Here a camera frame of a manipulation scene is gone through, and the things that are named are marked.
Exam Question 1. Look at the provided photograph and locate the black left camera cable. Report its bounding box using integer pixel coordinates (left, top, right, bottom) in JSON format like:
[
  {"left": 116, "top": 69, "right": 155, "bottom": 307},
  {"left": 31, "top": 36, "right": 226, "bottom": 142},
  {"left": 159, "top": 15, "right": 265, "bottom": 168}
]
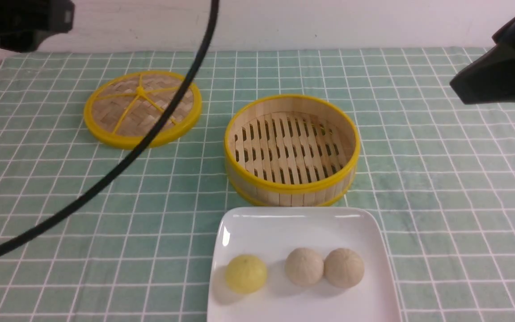
[{"left": 0, "top": 0, "right": 220, "bottom": 269}]

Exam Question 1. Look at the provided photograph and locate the yellow bamboo steamer basket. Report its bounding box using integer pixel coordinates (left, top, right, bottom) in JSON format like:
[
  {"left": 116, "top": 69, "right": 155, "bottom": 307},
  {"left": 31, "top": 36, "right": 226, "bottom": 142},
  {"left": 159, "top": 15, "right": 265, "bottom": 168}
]
[{"left": 224, "top": 94, "right": 361, "bottom": 207}]

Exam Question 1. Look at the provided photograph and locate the white steamed bun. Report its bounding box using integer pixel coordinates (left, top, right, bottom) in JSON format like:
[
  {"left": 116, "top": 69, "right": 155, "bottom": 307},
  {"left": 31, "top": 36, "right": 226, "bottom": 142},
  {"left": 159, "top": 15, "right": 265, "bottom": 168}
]
[
  {"left": 284, "top": 247, "right": 324, "bottom": 287},
  {"left": 324, "top": 247, "right": 365, "bottom": 289}
]

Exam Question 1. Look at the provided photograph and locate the green checked tablecloth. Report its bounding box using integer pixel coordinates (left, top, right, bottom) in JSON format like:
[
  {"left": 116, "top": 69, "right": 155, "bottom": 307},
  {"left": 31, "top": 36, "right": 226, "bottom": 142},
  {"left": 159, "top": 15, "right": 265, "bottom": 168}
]
[{"left": 0, "top": 47, "right": 515, "bottom": 322}]

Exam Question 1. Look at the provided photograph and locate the yellow steamed bun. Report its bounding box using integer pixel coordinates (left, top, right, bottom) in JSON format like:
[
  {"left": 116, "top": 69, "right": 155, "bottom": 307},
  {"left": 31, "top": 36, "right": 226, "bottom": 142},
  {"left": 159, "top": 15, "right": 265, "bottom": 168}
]
[{"left": 225, "top": 254, "right": 268, "bottom": 295}]

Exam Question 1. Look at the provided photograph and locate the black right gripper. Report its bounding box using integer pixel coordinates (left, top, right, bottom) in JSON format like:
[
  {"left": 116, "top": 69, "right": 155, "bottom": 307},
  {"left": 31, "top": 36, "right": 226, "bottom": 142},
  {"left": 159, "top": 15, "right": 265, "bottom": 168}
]
[{"left": 450, "top": 17, "right": 515, "bottom": 105}]

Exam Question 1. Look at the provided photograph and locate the yellow bamboo steamer lid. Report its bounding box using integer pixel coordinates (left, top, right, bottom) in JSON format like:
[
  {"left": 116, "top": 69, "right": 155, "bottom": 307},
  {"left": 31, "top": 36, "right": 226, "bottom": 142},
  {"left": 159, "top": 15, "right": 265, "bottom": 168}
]
[{"left": 83, "top": 71, "right": 203, "bottom": 149}]

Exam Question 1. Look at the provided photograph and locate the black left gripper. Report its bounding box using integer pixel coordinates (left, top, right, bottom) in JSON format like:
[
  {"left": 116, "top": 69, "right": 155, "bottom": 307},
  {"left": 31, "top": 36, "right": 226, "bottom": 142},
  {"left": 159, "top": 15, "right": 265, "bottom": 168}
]
[{"left": 0, "top": 0, "right": 75, "bottom": 53}]

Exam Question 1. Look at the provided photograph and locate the white square plate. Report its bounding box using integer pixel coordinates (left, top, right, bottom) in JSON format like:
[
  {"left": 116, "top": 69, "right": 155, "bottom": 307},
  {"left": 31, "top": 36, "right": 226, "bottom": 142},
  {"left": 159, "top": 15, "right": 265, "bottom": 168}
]
[{"left": 207, "top": 207, "right": 402, "bottom": 322}]

